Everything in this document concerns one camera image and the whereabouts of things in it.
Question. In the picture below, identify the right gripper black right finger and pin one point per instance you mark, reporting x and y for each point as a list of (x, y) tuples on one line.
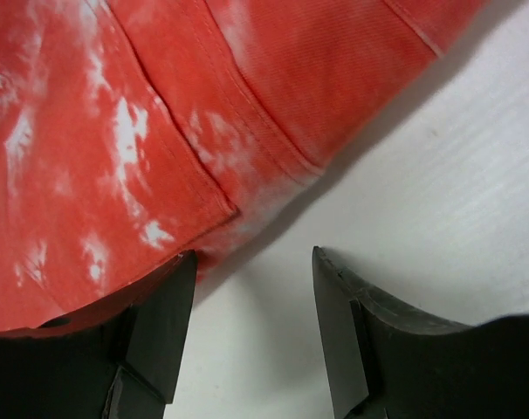
[(388, 359)]

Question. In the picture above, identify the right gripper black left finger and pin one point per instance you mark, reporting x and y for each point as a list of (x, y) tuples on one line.
[(118, 357)]

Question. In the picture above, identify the red white tie-dye trousers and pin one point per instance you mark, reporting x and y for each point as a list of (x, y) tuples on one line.
[(133, 130)]

